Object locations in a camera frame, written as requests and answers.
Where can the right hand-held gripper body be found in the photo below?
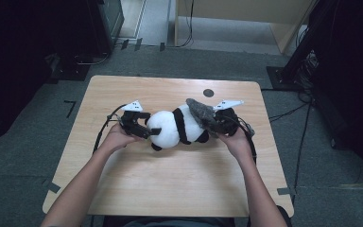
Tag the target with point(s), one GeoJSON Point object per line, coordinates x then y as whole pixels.
{"type": "Point", "coordinates": [228, 123]}

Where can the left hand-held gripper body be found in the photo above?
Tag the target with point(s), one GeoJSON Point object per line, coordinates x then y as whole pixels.
{"type": "Point", "coordinates": [129, 121]}

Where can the panda plush toy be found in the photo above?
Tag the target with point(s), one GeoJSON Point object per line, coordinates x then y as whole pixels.
{"type": "Point", "coordinates": [167, 129]}

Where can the grey fluffy cloth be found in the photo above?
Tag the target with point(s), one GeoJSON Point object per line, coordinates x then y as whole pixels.
{"type": "Point", "coordinates": [203, 115]}

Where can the person's left hand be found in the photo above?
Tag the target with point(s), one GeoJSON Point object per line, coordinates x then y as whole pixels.
{"type": "Point", "coordinates": [118, 138]}

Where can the person's right hand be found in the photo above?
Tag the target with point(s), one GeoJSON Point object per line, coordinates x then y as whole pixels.
{"type": "Point", "coordinates": [239, 145]}

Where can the black round table grommet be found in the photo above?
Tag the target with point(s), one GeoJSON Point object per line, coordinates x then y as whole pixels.
{"type": "Point", "coordinates": [208, 93]}

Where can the black metal stand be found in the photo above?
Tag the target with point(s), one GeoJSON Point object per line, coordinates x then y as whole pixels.
{"type": "Point", "coordinates": [279, 78]}

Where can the dark floor tape piece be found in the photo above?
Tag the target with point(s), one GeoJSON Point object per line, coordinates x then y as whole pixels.
{"type": "Point", "coordinates": [124, 44]}
{"type": "Point", "coordinates": [162, 46]}
{"type": "Point", "coordinates": [138, 44]}

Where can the grey tape strip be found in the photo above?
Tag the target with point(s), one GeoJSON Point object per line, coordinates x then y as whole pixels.
{"type": "Point", "coordinates": [53, 187]}
{"type": "Point", "coordinates": [285, 191]}

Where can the black equipment cabinet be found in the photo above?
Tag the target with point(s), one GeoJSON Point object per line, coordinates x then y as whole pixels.
{"type": "Point", "coordinates": [107, 19]}

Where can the light wooden cabinet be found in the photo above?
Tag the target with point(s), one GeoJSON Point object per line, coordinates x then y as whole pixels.
{"type": "Point", "coordinates": [233, 9]}

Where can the dark curtain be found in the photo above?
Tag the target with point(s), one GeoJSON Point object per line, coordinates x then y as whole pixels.
{"type": "Point", "coordinates": [359, 78]}
{"type": "Point", "coordinates": [12, 63]}

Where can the black floor base plate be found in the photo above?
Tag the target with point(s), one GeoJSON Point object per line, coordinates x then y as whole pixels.
{"type": "Point", "coordinates": [72, 72]}

